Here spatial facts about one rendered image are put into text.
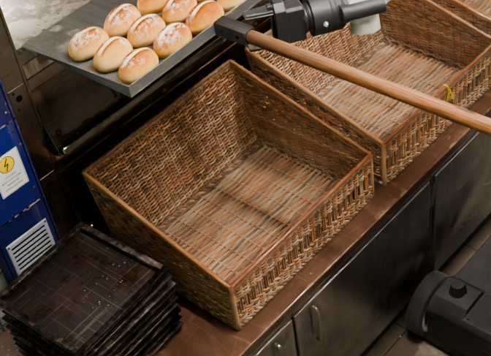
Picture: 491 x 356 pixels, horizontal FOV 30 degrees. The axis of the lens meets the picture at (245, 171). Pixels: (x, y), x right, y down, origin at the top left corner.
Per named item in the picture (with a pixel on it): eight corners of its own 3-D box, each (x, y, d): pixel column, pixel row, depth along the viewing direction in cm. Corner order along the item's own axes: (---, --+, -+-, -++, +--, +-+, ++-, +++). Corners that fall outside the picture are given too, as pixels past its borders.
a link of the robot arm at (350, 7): (317, -12, 201) (366, -24, 202) (325, 35, 205) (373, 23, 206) (332, -3, 190) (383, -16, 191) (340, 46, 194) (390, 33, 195)
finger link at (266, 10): (242, 13, 195) (270, 6, 196) (246, 21, 193) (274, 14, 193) (241, 7, 194) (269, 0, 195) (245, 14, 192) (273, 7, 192)
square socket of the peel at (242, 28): (256, 39, 197) (255, 25, 195) (245, 47, 195) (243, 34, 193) (225, 26, 202) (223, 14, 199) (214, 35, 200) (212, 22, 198)
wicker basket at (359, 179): (101, 248, 241) (75, 171, 222) (242, 131, 269) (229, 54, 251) (239, 335, 214) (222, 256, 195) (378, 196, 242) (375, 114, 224)
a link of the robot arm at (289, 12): (271, 39, 205) (322, 25, 206) (283, 61, 197) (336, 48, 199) (264, -10, 196) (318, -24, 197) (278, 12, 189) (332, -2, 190)
